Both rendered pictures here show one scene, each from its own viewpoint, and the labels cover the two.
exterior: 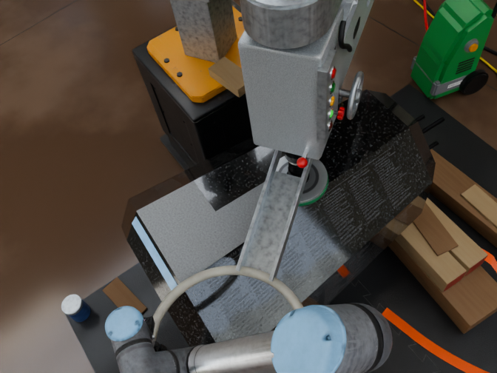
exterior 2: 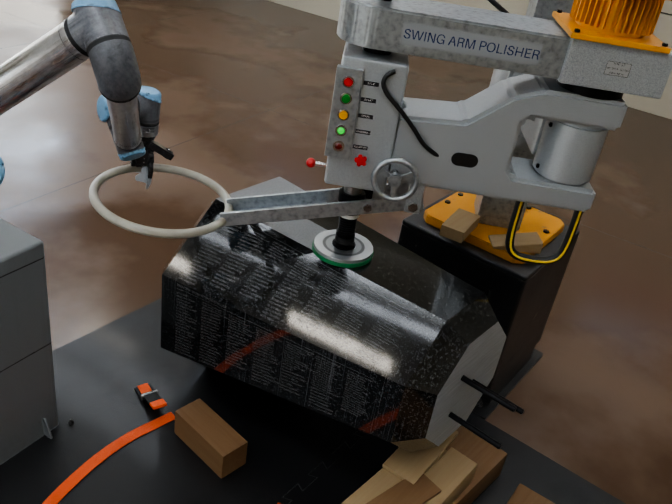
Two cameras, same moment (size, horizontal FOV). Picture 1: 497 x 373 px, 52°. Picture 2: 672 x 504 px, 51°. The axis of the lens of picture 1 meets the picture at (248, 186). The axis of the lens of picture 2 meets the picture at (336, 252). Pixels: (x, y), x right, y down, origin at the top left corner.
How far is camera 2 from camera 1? 206 cm
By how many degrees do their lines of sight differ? 48
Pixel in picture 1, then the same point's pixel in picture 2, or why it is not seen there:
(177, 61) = (464, 200)
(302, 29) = (345, 21)
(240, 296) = (220, 248)
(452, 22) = not seen: outside the picture
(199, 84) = (442, 213)
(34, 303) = not seen: hidden behind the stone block
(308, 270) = (261, 295)
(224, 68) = (464, 216)
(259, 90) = not seen: hidden behind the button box
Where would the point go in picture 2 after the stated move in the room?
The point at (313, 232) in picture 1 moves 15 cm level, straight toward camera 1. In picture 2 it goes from (297, 280) to (254, 281)
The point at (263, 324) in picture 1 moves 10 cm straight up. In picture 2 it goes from (203, 282) to (204, 259)
